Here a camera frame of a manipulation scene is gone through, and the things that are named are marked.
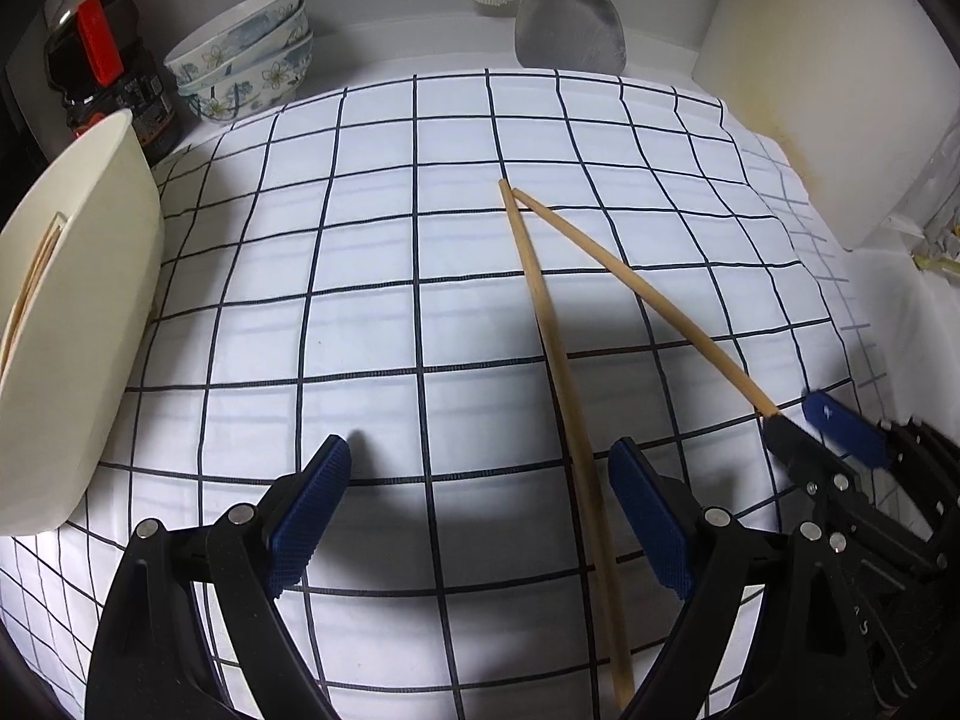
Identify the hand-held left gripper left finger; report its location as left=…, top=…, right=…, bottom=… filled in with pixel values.
left=84, top=435, right=353, bottom=720

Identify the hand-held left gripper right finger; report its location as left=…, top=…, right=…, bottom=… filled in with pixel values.
left=607, top=437, right=880, bottom=720

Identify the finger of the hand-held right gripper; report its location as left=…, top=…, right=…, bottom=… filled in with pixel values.
left=763, top=416, right=860, bottom=500
left=801, top=390, right=894, bottom=470

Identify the wooden chopstick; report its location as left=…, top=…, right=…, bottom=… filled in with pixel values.
left=512, top=187, right=781, bottom=419
left=499, top=178, right=637, bottom=713

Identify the cream round bowl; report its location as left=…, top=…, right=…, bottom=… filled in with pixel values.
left=0, top=109, right=166, bottom=537

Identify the pile of wooden chopsticks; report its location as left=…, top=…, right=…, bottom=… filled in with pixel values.
left=0, top=211, right=68, bottom=383

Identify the white black checkered cloth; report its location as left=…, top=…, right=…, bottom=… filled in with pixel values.
left=0, top=67, right=901, bottom=698

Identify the white cutting board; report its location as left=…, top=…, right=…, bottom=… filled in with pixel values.
left=690, top=0, right=960, bottom=250

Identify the metal spatula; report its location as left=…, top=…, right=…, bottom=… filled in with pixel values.
left=514, top=0, right=627, bottom=74

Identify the dark sauce bottle red cap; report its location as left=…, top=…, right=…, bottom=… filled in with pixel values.
left=41, top=0, right=181, bottom=166

